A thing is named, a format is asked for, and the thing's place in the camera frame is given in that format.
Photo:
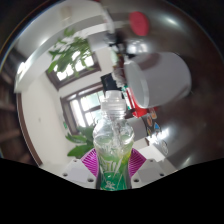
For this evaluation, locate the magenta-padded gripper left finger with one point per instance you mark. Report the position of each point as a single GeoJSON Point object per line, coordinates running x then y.
{"type": "Point", "coordinates": [76, 171]}

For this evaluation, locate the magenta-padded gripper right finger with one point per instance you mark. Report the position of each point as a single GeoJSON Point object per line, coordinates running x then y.
{"type": "Point", "coordinates": [148, 171]}

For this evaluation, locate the clear green-labelled drink bottle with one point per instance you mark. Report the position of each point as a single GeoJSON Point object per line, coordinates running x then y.
{"type": "Point", "coordinates": [113, 136]}

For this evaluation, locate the leafy plant in white pot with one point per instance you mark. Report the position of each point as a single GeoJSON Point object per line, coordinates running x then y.
{"type": "Point", "coordinates": [80, 146]}
{"type": "Point", "coordinates": [68, 53]}

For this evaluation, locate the round pale printed sticker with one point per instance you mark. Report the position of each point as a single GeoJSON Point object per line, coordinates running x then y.
{"type": "Point", "coordinates": [164, 146]}

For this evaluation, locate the round blue printed sticker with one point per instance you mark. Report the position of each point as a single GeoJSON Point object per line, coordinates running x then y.
{"type": "Point", "coordinates": [156, 127]}

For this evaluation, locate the round orange printed sticker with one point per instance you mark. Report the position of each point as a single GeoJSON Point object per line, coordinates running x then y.
{"type": "Point", "coordinates": [149, 121]}
{"type": "Point", "coordinates": [152, 114]}

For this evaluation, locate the dark wooden glazed door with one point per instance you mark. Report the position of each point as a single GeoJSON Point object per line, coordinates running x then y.
{"type": "Point", "coordinates": [83, 106]}

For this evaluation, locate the white cup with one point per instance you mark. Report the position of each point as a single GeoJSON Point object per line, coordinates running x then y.
{"type": "Point", "coordinates": [160, 80]}

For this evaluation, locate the dark-framed window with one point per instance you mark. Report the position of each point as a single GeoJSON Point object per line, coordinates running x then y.
{"type": "Point", "coordinates": [71, 68]}

